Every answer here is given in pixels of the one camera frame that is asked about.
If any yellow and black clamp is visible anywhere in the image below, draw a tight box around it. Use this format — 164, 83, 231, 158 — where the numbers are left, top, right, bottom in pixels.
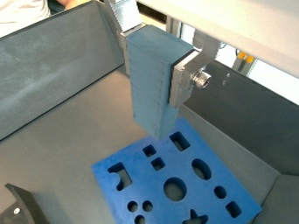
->
238, 52, 255, 68

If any white overhead beam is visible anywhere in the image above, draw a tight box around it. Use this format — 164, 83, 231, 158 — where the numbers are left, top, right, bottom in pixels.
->
138, 0, 299, 78

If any person in white shirt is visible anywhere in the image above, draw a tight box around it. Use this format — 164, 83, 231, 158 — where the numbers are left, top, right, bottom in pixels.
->
0, 0, 91, 39

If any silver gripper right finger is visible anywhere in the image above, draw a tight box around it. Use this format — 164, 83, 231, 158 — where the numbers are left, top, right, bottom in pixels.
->
170, 35, 220, 109

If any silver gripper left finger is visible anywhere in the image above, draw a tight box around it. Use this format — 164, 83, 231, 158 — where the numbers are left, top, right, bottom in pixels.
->
104, 0, 146, 74

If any dark grey tray enclosure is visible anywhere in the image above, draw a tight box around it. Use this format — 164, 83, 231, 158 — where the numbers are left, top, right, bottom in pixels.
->
0, 2, 299, 224

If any black curved bracket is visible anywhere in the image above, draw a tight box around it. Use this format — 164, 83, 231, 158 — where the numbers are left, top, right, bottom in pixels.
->
0, 183, 51, 224

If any blue-grey rectangular block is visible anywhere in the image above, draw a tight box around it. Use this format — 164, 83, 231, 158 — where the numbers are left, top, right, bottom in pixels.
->
127, 25, 192, 139

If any blue foam shape board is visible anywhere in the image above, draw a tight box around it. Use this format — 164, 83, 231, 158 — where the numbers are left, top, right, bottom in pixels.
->
91, 118, 261, 224

